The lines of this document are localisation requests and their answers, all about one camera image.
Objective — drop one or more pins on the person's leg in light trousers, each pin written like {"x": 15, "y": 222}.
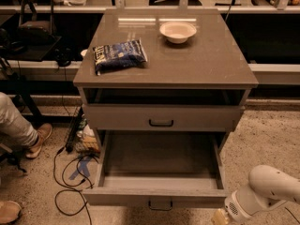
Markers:
{"x": 14, "y": 124}

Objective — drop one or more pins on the grey top drawer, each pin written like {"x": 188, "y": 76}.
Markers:
{"x": 163, "y": 117}

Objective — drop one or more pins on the grey drawer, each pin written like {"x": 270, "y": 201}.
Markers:
{"x": 163, "y": 117}
{"x": 161, "y": 170}

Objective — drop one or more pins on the tan shoe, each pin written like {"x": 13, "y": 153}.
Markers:
{"x": 43, "y": 133}
{"x": 9, "y": 211}

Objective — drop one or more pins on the grey drawer cabinet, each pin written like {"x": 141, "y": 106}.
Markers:
{"x": 207, "y": 70}

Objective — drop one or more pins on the black bag on shelf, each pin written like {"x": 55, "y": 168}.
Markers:
{"x": 34, "y": 31}

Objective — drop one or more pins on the wire basket with items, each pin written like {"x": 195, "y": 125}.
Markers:
{"x": 80, "y": 137}

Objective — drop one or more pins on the blue chip bag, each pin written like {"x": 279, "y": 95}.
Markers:
{"x": 122, "y": 55}

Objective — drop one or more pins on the white bowl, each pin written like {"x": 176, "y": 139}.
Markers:
{"x": 177, "y": 32}

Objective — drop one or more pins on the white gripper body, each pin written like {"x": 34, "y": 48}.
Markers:
{"x": 234, "y": 207}

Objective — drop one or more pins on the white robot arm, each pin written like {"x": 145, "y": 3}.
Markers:
{"x": 267, "y": 188}

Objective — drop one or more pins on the blue tape cross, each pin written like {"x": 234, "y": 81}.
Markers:
{"x": 82, "y": 168}

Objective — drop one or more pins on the black headphones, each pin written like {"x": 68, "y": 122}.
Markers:
{"x": 63, "y": 57}

